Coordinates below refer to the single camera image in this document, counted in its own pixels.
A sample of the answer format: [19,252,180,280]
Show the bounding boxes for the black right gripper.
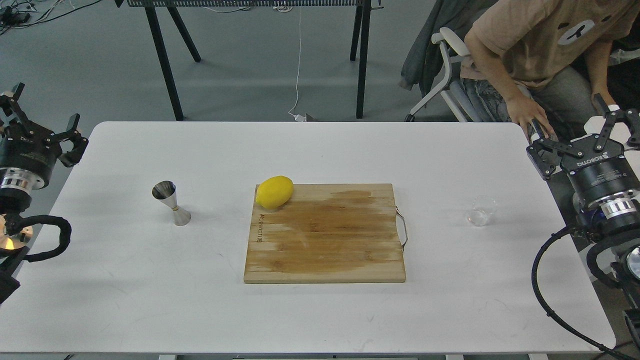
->
[526,93,640,210]

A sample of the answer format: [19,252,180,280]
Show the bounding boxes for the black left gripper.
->
[0,82,89,191]

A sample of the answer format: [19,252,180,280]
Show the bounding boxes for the clear glass cup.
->
[465,194,498,227]

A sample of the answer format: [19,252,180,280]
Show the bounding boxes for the steel double jigger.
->
[151,180,192,226]

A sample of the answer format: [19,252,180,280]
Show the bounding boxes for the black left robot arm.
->
[0,82,89,302]

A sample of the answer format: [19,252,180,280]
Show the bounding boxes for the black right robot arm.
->
[526,94,640,360]

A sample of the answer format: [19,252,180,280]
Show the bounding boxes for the person's hand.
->
[505,95,556,138]

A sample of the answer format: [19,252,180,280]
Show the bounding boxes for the person in tan shirt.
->
[460,0,639,141]

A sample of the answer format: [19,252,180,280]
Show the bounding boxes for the white office chair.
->
[404,27,483,123]

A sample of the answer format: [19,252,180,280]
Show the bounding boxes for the yellow lemon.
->
[254,175,294,210]

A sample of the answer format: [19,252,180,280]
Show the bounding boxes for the wooden cutting board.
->
[243,183,407,284]

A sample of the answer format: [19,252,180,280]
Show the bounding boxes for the black floor cables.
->
[0,0,103,36]

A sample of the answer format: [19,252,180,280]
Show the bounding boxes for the black metal table frame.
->
[114,0,379,121]

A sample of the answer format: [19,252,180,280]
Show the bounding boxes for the white power cable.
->
[287,7,308,122]

